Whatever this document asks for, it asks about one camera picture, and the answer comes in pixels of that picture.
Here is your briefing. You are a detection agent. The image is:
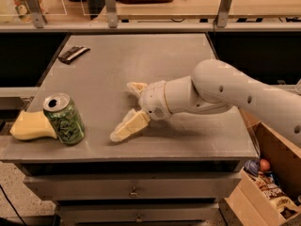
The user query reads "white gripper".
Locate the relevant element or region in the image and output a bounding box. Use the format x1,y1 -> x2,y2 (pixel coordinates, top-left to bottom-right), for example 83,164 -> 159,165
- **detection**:
110,81 -> 171,142

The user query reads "green soda can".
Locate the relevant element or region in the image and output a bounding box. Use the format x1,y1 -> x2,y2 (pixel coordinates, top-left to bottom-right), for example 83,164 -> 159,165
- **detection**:
43,92 -> 85,145

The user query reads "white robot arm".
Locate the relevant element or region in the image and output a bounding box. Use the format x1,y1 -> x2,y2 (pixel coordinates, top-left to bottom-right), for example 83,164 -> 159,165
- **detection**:
110,59 -> 301,146

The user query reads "black rxbar chocolate bar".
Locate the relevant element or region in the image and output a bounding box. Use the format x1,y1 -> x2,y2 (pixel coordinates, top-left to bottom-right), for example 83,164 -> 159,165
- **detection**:
58,46 -> 89,64

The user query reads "upper grey drawer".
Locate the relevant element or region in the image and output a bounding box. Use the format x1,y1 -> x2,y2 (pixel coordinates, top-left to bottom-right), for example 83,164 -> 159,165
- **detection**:
24,172 -> 241,202

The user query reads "grey drawer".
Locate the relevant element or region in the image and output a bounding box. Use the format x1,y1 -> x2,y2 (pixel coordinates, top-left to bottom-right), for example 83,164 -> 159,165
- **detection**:
55,203 -> 219,224
24,172 -> 241,202

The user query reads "yellow sponge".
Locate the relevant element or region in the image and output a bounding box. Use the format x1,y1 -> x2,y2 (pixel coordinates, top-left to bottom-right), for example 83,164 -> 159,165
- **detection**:
9,110 -> 57,140

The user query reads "lower grey drawer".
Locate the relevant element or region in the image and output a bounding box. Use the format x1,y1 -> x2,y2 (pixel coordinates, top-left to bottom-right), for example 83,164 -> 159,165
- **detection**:
55,203 -> 219,224

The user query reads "blue snack packet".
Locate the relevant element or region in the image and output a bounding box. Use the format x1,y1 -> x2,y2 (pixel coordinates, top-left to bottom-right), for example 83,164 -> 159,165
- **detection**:
244,160 -> 260,176

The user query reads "red apple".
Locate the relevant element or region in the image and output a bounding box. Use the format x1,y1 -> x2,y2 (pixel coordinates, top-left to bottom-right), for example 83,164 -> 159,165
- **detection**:
260,159 -> 271,172

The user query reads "cardboard box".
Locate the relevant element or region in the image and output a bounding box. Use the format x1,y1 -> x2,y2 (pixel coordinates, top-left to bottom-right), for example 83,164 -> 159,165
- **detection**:
223,111 -> 301,226

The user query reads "brown snack bag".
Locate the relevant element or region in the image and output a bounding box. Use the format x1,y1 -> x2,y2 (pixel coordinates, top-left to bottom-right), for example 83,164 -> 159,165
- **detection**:
252,171 -> 300,218

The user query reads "middle metal bracket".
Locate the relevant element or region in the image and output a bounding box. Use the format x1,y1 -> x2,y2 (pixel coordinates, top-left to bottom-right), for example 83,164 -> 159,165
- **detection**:
104,0 -> 118,28

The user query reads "metal bracket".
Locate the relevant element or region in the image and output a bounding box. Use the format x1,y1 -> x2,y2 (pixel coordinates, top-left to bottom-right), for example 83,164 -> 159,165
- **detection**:
214,0 -> 232,27
104,0 -> 118,28
25,0 -> 46,28

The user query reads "left metal bracket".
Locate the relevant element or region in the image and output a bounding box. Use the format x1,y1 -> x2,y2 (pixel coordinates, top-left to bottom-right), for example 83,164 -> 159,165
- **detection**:
25,0 -> 46,28

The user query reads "right metal bracket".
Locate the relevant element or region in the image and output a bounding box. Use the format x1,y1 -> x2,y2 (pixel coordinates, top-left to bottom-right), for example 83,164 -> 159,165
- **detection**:
214,0 -> 232,27

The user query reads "black floor cable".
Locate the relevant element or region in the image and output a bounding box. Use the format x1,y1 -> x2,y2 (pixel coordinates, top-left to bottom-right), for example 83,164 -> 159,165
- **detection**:
0,186 -> 27,226

